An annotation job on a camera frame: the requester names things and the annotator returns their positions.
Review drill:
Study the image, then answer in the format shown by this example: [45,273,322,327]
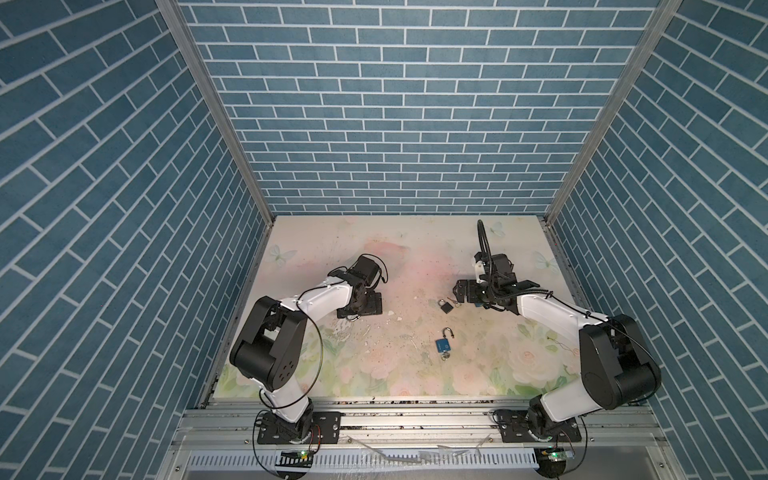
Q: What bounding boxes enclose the black padlock with keys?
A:
[437,298,461,314]

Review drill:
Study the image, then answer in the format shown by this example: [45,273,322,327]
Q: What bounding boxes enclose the floral table mat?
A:
[247,216,580,400]

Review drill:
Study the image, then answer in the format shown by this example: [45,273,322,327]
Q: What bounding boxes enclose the blue padlock near with key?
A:
[435,327,455,360]

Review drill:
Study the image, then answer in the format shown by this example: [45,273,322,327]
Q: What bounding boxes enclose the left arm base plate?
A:
[255,410,342,446]

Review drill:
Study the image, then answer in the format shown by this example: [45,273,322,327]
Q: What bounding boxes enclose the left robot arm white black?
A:
[229,253,389,445]

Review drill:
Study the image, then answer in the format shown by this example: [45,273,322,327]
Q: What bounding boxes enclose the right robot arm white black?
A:
[453,220,662,442]

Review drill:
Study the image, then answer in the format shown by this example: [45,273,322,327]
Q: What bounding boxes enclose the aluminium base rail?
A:
[159,397,683,479]

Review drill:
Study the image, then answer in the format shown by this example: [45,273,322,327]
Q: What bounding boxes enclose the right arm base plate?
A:
[490,409,582,444]

